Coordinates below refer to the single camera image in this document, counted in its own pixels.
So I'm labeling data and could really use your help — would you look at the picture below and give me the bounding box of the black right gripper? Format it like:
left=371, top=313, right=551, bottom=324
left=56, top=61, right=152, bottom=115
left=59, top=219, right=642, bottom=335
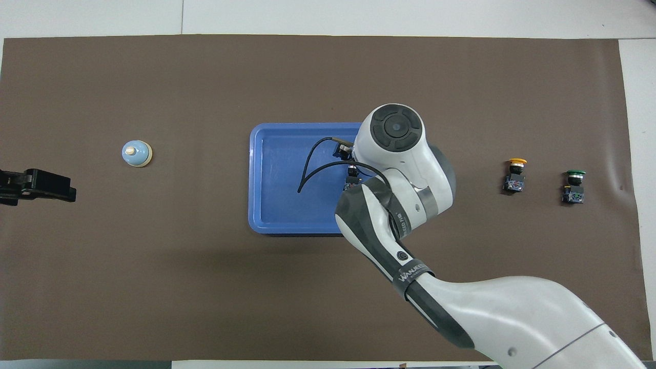
left=332, top=137, right=356, bottom=159

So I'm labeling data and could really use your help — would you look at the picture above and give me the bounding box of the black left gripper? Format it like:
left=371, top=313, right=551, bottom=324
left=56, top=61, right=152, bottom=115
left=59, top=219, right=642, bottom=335
left=0, top=168, right=77, bottom=207

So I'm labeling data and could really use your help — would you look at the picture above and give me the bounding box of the red push button switch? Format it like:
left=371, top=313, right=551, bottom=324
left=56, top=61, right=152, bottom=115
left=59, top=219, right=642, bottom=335
left=343, top=164, right=364, bottom=192

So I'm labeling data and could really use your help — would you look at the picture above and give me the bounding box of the yellow push button switch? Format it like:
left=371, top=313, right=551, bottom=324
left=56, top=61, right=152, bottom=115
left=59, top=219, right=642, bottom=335
left=502, top=158, right=528, bottom=193

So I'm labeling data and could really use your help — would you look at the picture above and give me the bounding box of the green push button switch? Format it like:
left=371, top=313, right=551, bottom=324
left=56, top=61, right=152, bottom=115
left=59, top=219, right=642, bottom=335
left=561, top=170, right=587, bottom=204

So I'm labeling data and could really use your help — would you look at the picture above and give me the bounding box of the blue plastic tray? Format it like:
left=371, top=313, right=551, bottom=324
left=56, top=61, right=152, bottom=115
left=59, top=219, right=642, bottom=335
left=248, top=122, right=366, bottom=235

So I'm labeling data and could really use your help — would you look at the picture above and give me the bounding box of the light blue call bell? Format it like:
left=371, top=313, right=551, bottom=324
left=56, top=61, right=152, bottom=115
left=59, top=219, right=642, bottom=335
left=121, top=140, right=153, bottom=168

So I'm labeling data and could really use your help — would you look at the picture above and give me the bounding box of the brown table mat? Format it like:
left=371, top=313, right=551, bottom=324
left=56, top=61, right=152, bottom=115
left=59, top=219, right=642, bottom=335
left=0, top=34, right=654, bottom=362

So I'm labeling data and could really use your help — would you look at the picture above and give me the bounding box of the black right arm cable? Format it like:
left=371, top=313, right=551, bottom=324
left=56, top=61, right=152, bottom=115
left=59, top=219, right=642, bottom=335
left=297, top=136, right=405, bottom=239

